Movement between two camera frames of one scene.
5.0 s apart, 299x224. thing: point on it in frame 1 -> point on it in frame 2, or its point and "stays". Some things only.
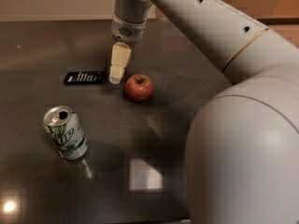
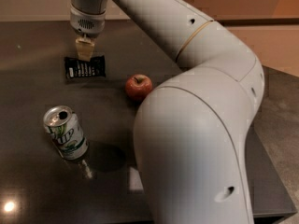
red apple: (138, 87) stays
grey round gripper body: (127, 30) -> (87, 23)
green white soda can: (64, 129) stays
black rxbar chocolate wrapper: (83, 77) -> (76, 67)
